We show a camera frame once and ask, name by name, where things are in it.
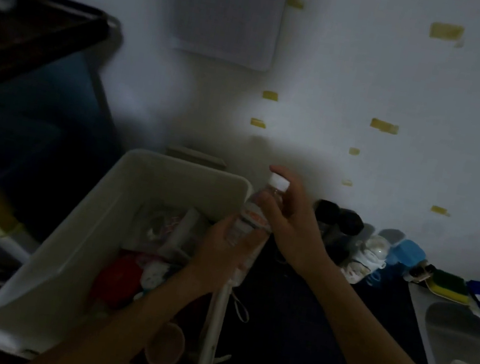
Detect cream plush covered bottle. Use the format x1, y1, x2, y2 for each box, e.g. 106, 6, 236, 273
338, 231, 395, 291

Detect black table countertop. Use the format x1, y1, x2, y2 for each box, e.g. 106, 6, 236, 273
211, 219, 454, 364

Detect person's right hand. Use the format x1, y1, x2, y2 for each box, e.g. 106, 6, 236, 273
244, 162, 346, 281

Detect black woven tray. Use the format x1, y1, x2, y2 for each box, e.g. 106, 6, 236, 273
0, 0, 115, 119

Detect person's left forearm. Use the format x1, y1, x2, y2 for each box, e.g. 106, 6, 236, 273
22, 243, 217, 364

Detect white lotion bottle teal cap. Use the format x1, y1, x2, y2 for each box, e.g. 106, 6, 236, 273
132, 285, 160, 306

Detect white cup pink inside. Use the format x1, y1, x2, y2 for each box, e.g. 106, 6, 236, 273
143, 319, 190, 364

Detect white plastic storage bin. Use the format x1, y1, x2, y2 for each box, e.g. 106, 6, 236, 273
0, 128, 257, 364

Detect clipped paper sheet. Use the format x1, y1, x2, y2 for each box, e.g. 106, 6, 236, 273
158, 0, 288, 75

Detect person's left hand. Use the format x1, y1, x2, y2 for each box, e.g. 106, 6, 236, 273
179, 206, 273, 304

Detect yellow green sponge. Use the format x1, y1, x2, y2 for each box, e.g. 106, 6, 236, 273
423, 267, 473, 305

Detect orange red round jar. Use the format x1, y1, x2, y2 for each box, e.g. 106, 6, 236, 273
87, 250, 147, 314

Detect blue plastic bottle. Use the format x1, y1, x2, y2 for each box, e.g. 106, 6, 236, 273
367, 234, 430, 293

